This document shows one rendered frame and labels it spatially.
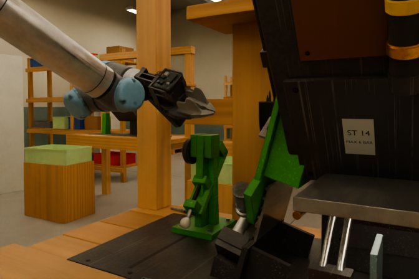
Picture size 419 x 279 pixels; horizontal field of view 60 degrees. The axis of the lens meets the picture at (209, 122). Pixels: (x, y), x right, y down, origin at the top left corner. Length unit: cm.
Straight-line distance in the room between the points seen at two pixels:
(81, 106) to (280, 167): 49
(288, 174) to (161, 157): 71
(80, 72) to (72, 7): 931
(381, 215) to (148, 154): 97
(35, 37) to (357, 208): 59
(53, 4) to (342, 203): 943
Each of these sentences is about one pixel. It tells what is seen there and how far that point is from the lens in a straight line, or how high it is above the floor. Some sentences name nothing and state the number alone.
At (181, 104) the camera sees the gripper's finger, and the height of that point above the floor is 125.
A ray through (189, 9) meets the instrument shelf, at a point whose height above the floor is 153.
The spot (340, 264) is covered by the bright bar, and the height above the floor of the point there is 101.
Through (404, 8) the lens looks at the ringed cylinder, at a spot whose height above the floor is 135.
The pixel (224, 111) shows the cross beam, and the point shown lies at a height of 123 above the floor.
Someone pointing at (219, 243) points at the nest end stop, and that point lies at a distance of 77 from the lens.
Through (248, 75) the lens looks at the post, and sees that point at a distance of 111.
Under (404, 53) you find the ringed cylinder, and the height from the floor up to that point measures 131.
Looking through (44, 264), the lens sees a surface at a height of 90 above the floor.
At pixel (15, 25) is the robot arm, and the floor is 139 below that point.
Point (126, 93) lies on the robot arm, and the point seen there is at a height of 128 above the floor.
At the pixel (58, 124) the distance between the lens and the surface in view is 728.
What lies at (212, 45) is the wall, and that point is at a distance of 1221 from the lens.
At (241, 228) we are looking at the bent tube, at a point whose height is 99.
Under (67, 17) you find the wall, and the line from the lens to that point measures 993.
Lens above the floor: 125
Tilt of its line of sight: 2 degrees down
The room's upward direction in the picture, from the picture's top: straight up
